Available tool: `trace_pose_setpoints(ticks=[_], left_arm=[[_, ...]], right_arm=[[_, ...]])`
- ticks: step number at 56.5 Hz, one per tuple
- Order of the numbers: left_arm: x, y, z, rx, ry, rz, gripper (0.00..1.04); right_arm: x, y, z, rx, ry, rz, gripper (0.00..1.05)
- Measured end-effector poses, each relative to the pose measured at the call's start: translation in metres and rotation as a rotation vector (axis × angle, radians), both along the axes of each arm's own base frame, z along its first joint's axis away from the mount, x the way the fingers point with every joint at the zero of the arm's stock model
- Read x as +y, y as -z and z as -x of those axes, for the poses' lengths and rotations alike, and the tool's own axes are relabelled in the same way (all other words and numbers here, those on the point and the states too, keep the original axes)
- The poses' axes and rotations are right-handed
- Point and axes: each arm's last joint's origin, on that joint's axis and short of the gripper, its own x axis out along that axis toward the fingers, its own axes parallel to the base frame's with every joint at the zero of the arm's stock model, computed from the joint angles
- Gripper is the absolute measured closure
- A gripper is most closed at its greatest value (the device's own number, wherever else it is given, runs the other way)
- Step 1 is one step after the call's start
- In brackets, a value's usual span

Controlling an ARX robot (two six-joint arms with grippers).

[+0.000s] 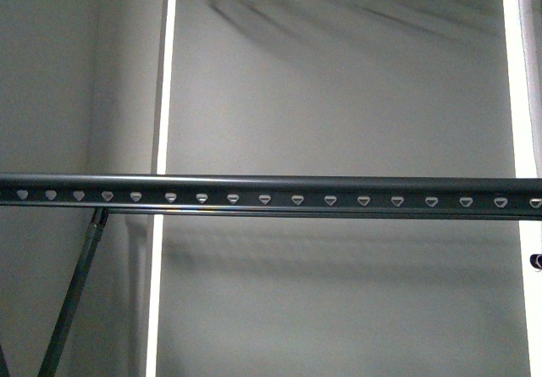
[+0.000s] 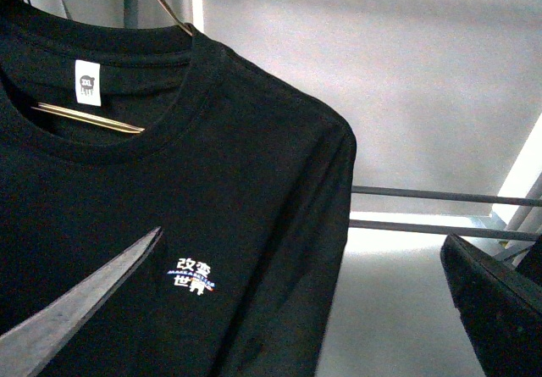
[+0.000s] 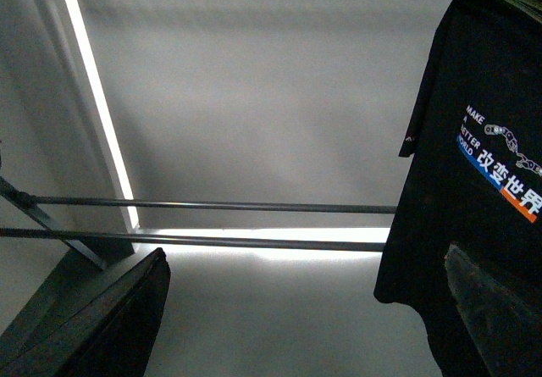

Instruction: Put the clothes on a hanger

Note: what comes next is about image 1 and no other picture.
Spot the dark diagonal rack strut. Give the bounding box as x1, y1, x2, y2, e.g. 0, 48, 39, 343
38, 208, 108, 376

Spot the grey curtain edge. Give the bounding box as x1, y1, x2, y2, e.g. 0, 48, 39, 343
517, 0, 541, 178

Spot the dark perforated clothes rail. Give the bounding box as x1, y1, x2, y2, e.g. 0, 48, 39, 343
1, 173, 541, 221

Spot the black ring fixture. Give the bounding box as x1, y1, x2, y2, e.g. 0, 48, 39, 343
529, 253, 542, 271

